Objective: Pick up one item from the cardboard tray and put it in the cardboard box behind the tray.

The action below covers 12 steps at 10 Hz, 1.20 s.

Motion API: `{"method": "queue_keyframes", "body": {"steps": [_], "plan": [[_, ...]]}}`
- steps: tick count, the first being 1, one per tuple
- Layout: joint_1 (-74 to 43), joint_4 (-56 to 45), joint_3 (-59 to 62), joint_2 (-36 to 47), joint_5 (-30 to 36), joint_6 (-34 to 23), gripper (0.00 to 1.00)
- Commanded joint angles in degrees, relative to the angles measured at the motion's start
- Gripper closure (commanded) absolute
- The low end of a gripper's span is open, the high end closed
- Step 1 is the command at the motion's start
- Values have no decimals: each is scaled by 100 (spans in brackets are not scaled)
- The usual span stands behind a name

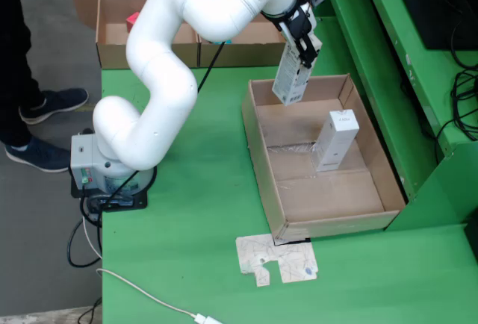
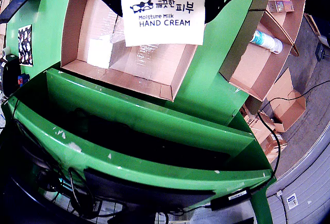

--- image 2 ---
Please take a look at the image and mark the white hand cream box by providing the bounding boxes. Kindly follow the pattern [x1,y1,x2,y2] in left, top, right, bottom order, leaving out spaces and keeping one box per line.
[120,0,206,47]

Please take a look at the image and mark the shallow cardboard tray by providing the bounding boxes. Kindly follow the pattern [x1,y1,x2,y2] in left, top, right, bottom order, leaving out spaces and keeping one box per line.
[60,0,207,103]

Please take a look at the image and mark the small black box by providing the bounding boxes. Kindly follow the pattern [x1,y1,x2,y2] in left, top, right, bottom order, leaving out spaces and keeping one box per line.
[316,42,326,62]

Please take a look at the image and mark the open cardboard box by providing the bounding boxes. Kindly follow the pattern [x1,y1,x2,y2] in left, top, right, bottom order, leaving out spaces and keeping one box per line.
[267,68,307,133]

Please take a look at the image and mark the white teal bottle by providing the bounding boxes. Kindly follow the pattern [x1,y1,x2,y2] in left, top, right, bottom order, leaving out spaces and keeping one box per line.
[249,29,284,55]

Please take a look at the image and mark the tall white carton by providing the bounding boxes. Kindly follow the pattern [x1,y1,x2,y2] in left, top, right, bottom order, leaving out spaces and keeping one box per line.
[87,34,137,69]

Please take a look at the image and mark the black tabletop device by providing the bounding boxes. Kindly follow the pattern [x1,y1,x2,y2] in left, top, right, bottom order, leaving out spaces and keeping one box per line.
[0,53,23,98]

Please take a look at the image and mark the green metal shelf rack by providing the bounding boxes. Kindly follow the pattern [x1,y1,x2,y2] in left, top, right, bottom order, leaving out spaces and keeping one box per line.
[0,68,278,224]

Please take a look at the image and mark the black power adapter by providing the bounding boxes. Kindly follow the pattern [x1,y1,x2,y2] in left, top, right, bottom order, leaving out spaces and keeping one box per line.
[210,187,252,211]

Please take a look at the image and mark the black monitor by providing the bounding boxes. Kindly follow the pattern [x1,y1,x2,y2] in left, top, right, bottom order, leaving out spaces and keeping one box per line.
[84,168,216,209]

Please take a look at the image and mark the black power cable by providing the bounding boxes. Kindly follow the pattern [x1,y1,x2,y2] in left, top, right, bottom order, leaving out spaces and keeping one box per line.
[257,111,282,183]

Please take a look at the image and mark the black cable bundle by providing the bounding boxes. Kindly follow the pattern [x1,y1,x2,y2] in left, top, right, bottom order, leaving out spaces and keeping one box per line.
[33,167,129,219]

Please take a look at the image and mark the white wall label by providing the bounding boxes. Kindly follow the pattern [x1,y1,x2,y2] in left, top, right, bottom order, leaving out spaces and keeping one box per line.
[286,193,299,211]

